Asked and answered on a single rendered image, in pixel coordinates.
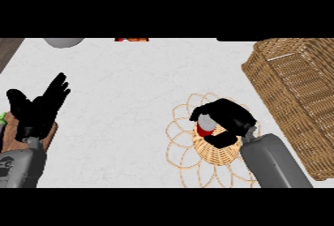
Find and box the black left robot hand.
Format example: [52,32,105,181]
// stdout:
[6,72,72,140]

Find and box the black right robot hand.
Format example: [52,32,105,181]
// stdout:
[187,98,258,149]

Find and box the red can with grey lid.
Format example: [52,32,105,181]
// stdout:
[195,113,219,138]

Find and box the brown wicker basket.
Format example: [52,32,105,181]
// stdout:
[239,38,334,182]

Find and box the brown wooden cutting board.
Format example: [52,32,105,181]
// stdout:
[0,112,59,154]

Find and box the brown wooden panel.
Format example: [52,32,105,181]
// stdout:
[0,38,26,74]

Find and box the grey round bowl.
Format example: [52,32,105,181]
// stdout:
[41,38,86,49]

